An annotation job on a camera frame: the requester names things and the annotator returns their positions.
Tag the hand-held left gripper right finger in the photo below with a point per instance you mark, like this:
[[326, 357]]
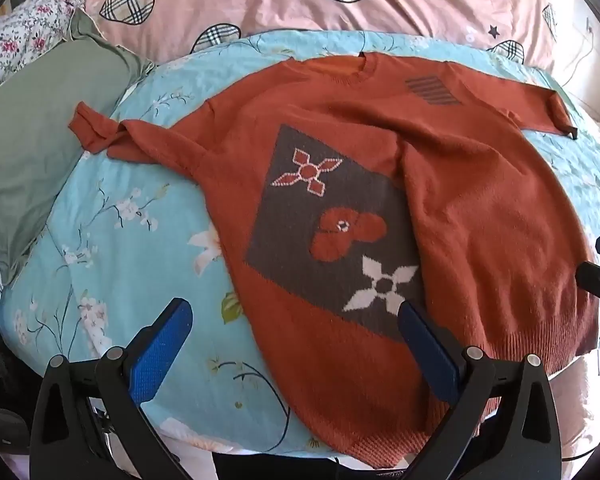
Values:
[[430, 350]]

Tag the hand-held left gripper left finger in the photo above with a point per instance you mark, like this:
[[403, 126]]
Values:
[[162, 345]]

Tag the orange knit sweater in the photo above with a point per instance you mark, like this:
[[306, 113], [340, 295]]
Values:
[[470, 200]]

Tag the light blue floral blanket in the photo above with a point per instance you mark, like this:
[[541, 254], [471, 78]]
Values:
[[130, 260]]

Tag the black mesh chair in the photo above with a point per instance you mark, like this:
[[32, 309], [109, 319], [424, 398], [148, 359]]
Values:
[[0, 365]]

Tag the green pillow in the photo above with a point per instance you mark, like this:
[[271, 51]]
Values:
[[40, 130]]

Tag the white floral quilt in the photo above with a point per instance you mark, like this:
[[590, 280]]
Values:
[[25, 25]]

